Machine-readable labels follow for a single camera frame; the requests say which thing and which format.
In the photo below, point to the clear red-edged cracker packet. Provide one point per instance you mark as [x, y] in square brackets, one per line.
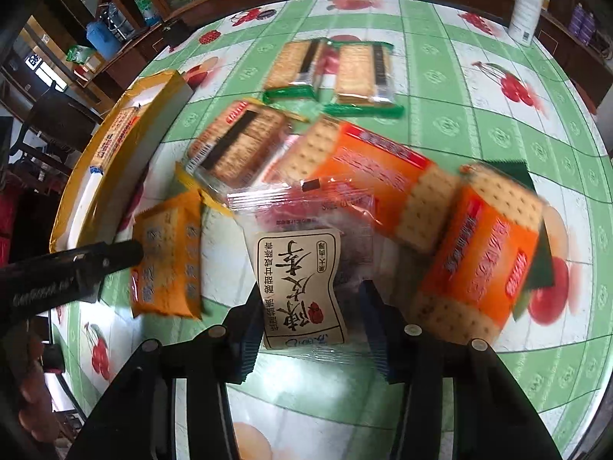
[239, 141]

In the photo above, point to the dark wooden chair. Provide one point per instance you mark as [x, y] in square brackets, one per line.
[57, 120]

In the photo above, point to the clear packet with beige label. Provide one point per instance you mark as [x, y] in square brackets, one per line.
[297, 287]

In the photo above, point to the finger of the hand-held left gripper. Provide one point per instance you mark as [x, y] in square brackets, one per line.
[115, 256]

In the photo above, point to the orange cracker packet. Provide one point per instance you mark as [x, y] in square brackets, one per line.
[378, 172]
[479, 258]

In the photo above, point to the green plastic bag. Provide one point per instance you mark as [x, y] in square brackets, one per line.
[79, 54]

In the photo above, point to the white plastic bottle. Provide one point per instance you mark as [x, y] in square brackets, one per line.
[524, 9]

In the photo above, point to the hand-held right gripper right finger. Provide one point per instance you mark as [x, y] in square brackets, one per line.
[376, 335]

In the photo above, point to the clear green-edged cracker packet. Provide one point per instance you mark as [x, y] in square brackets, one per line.
[359, 72]
[292, 64]

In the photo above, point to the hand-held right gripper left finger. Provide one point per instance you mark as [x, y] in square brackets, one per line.
[249, 340]

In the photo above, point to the person's left hand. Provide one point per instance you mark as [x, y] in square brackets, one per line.
[31, 388]

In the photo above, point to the yellow snack packet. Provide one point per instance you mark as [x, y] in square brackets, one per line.
[201, 194]
[167, 258]

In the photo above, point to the green checked fruit tablecloth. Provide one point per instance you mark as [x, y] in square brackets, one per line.
[455, 105]

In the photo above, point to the large yellow snack bag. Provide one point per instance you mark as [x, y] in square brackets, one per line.
[143, 105]

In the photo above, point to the small black box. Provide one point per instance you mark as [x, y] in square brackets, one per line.
[179, 33]

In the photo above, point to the blue plastic container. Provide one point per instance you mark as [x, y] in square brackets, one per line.
[103, 38]

